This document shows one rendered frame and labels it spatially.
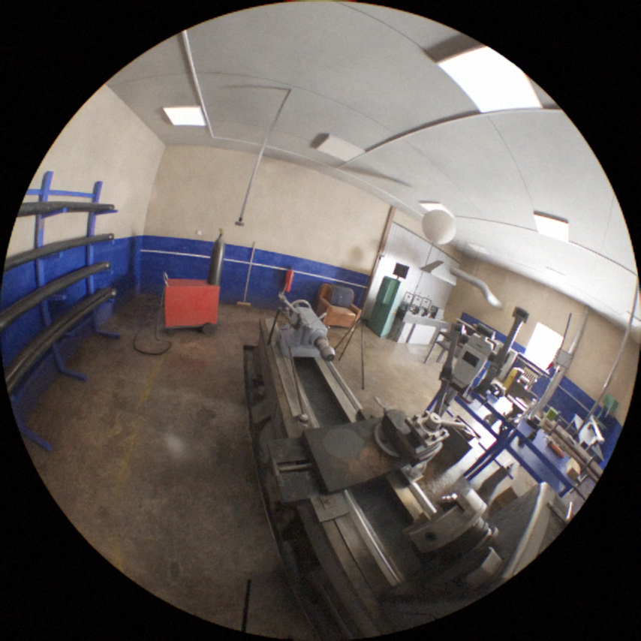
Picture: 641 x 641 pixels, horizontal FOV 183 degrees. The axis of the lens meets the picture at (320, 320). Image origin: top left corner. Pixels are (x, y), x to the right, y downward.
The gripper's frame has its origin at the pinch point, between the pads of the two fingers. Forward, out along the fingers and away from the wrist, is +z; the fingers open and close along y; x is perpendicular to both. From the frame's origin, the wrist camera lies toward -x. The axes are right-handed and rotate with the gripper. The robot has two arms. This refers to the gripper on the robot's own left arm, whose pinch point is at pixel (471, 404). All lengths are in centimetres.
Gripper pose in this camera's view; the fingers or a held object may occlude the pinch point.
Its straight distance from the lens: 124.6
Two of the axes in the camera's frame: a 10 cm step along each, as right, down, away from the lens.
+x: 5.9, 4.8, 6.5
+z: -6.5, 7.6, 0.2
